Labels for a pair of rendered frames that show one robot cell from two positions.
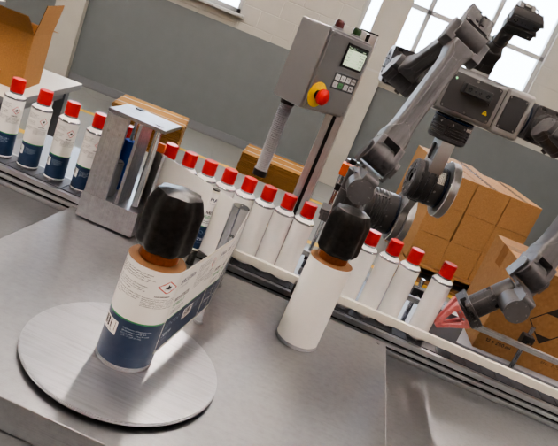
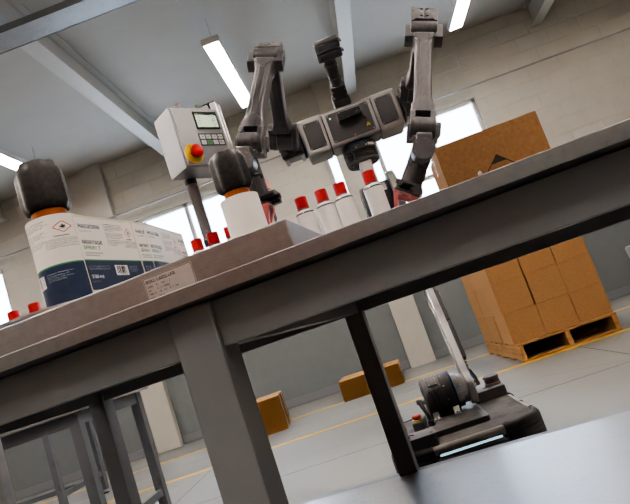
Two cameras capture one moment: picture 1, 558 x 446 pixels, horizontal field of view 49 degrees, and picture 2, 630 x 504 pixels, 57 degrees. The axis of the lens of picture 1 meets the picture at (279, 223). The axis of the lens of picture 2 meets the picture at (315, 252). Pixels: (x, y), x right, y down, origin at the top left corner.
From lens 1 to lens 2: 0.84 m
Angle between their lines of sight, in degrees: 26
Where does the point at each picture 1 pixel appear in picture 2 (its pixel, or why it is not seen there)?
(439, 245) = (530, 314)
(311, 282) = (230, 218)
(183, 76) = (263, 371)
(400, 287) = (347, 215)
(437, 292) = (373, 194)
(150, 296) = (50, 237)
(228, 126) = (322, 381)
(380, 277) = (327, 221)
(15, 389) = not seen: outside the picture
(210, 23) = not seen: hidden behind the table
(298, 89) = (179, 159)
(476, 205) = (526, 262)
